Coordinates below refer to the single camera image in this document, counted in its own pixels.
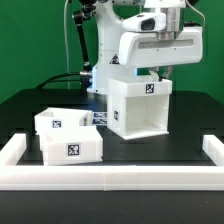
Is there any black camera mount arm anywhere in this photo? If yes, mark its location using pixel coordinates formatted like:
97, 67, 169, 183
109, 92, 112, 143
72, 0, 97, 71

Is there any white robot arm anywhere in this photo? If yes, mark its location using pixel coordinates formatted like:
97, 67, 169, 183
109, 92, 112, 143
88, 0, 203, 95

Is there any white front drawer tray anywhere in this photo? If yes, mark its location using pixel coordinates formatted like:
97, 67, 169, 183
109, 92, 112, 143
40, 126, 103, 166

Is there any black cable bundle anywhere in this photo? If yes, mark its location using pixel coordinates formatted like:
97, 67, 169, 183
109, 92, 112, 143
35, 70, 93, 90

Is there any white rear drawer tray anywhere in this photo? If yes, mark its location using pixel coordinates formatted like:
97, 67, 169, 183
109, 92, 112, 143
34, 107, 92, 134

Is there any white drawer cabinet box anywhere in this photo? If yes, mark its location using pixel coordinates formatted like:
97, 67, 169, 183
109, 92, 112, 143
107, 76, 172, 140

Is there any white hanging cable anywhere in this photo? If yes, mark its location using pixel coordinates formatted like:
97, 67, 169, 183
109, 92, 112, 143
63, 0, 73, 90

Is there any white U-shaped boundary frame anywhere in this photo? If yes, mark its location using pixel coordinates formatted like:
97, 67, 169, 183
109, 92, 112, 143
0, 134, 224, 191

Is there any fiducial marker sheet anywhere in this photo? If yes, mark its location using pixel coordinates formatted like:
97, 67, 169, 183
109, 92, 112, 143
92, 112, 107, 125

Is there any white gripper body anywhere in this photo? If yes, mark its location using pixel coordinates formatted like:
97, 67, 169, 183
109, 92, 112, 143
118, 27, 203, 68

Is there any white drawer tray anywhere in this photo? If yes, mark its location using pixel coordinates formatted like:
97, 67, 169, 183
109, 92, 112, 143
40, 126, 103, 166
34, 107, 92, 134

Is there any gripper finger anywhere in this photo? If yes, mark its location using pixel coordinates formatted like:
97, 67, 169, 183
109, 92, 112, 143
162, 66, 174, 79
149, 67, 159, 81

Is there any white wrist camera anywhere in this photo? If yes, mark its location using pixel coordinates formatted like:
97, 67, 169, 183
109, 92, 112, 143
123, 12, 166, 32

